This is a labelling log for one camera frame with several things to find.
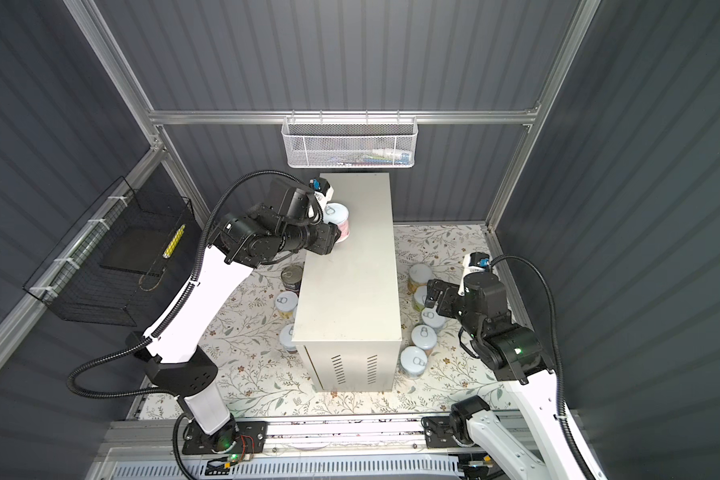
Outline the white wire mesh basket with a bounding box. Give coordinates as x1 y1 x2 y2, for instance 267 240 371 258
281 117 419 169

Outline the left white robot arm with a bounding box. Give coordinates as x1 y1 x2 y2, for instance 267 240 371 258
66 169 341 454

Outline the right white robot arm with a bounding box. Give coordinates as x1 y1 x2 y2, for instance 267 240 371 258
422 252 606 479

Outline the white lidded can right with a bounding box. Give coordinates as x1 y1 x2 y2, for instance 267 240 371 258
420 307 448 334

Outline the orange labelled can right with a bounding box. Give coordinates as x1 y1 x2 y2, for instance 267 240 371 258
411 324 438 356

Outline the black wire wall basket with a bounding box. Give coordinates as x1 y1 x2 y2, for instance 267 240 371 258
23 170 200 330

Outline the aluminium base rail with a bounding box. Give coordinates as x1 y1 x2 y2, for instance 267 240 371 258
95 413 482 463

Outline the dark bare-lid tin can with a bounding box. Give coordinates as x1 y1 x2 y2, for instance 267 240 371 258
280 264 304 294

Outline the teal labelled can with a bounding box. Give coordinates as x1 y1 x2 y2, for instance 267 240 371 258
399 346 428 378

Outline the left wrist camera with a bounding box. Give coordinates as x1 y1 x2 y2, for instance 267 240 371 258
309 177 334 207

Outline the green labelled can right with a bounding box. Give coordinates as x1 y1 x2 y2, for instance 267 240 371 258
412 285 427 312

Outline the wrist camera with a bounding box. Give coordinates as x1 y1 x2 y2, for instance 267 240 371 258
462 252 491 279
309 177 334 207

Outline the light blue labelled can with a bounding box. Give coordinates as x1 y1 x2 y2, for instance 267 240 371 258
279 323 298 354

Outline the yellow can far right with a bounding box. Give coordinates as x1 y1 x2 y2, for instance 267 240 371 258
407 263 433 294

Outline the pink labelled can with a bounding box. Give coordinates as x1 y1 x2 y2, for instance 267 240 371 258
323 202 350 243

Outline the yellow marker in basket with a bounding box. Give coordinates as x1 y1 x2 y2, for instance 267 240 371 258
162 224 186 259

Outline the yellow labelled can left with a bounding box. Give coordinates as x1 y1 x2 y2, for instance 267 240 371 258
274 291 298 319

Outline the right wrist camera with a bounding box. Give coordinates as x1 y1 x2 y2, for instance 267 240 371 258
462 252 491 279

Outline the white metal cabinet counter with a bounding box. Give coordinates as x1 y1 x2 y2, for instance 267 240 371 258
293 173 403 392

